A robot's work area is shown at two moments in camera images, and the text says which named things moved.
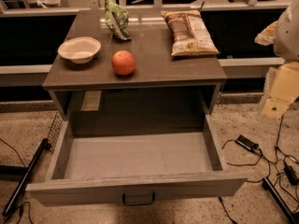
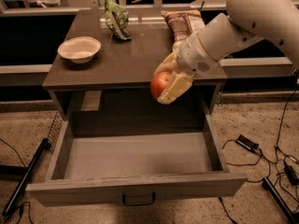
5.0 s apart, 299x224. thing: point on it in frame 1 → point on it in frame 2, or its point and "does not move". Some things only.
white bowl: x=80 y=49 does not move
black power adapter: x=246 y=143 does not move
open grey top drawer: x=134 y=155 does not move
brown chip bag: x=189 y=34 does not move
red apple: x=123 y=63 → x=159 y=83
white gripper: x=288 y=36 → x=192 y=57
